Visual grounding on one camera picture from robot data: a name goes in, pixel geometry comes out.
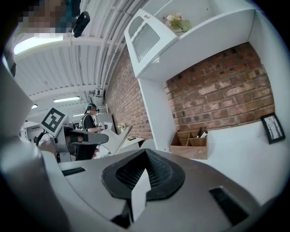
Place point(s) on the background white desk unit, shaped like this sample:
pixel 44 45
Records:
pixel 113 133

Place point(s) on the wooden desk organizer box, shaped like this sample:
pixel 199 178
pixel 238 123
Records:
pixel 189 145

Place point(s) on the white desk shelf unit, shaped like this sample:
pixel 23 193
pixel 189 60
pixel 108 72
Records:
pixel 204 45

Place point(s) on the small ceiling light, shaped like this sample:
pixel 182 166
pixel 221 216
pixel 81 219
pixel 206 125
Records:
pixel 34 106

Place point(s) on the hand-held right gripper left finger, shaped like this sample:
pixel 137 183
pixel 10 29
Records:
pixel 90 188

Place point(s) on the person's head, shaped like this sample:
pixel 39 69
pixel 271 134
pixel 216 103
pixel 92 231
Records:
pixel 45 15

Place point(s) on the person's left forearm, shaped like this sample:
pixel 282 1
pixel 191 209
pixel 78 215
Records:
pixel 48 146

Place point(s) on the small background picture frame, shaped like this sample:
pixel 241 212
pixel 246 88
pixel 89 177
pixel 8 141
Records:
pixel 131 138

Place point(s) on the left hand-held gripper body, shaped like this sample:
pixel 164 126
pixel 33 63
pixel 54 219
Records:
pixel 53 121

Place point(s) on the black picture frame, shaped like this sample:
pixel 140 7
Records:
pixel 273 128

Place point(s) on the small background flower bunch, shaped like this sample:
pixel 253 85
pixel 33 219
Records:
pixel 121 127

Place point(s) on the black head-mounted camera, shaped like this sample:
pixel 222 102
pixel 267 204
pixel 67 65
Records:
pixel 80 23

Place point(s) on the pale artificial flower bunch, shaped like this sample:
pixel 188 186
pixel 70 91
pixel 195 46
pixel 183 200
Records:
pixel 177 22

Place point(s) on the white ceiling pipes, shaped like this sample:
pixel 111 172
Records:
pixel 108 43

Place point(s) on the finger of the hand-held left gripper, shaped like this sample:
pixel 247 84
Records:
pixel 97 137

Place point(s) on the long ceiling light tube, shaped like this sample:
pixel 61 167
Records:
pixel 66 99

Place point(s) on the large ceiling light panel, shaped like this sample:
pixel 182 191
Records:
pixel 37 44

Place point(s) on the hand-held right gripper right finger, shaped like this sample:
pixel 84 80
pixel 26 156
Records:
pixel 192 204

